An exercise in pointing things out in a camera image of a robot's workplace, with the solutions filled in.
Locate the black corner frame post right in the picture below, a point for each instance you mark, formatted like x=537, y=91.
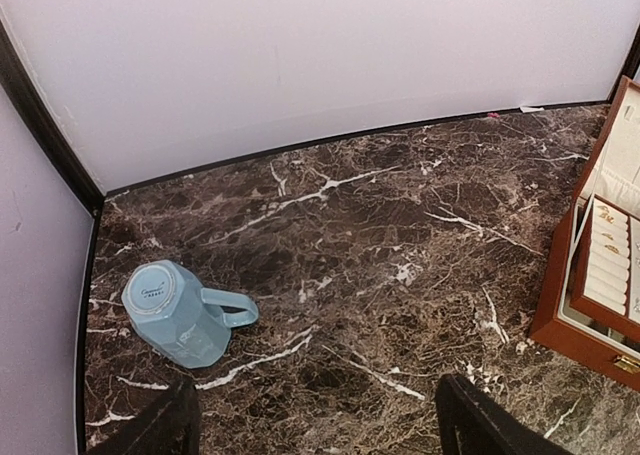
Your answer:
x=630, y=66

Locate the red jewelry tray insert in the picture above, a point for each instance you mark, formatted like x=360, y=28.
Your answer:
x=607, y=273

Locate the white paper scrap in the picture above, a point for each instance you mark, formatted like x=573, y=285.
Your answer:
x=528, y=109

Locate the red jewelry box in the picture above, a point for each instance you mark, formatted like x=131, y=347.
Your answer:
x=610, y=173

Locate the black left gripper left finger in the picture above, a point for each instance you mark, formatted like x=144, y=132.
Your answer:
x=170, y=424

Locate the light blue ceramic mug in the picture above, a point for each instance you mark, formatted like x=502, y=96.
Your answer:
x=188, y=323

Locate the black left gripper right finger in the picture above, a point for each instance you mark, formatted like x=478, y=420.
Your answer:
x=470, y=422

